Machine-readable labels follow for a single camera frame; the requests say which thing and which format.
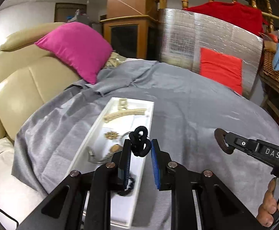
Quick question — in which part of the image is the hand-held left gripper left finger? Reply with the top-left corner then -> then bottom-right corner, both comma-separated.
15,139 -> 133,230

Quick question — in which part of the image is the black beaded bracelet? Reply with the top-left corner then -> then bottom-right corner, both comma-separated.
115,176 -> 136,197

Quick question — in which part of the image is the wooden glass-door cabinet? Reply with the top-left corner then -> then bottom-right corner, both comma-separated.
100,14 -> 159,61

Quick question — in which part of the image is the beige patterned cushion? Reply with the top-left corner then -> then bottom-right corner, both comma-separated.
103,51 -> 128,69

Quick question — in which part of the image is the brown hair tie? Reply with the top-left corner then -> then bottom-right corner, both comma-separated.
214,128 -> 236,154

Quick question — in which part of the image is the white jewelry tray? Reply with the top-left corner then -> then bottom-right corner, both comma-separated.
71,97 -> 155,228

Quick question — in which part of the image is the silver quilted foil mat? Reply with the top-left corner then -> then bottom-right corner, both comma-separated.
159,8 -> 264,100

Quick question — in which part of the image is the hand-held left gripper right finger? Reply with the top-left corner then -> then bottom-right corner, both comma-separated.
150,138 -> 262,230

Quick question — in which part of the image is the black knotted hair tie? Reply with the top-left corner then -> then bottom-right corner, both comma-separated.
128,126 -> 152,158

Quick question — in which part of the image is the beige curved hair comb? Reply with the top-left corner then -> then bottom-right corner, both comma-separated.
103,109 -> 147,123

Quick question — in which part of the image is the person's right hand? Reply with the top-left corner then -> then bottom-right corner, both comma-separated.
256,178 -> 279,228

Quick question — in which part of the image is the beige leather sofa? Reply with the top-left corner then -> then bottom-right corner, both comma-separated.
0,22 -> 82,221

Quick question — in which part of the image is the black cable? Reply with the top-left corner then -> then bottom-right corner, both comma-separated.
0,206 -> 19,223

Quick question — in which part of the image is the red draped cloth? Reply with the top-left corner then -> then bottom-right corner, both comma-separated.
185,1 -> 269,36

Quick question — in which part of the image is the grey blanket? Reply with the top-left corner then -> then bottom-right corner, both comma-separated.
11,59 -> 279,230

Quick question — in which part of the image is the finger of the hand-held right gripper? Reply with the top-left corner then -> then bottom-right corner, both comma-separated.
224,131 -> 258,150

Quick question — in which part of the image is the gold and silver wristwatch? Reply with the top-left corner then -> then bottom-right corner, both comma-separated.
87,144 -> 122,164

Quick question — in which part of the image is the red cushion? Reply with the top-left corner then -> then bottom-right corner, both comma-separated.
199,47 -> 243,96

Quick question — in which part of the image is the gold spiky brooch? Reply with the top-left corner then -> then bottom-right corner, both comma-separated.
103,131 -> 118,140

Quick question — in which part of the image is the wooden shelf rack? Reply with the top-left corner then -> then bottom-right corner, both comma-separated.
259,72 -> 279,137

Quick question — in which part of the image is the magenta pillow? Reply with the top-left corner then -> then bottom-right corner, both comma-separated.
35,21 -> 113,85

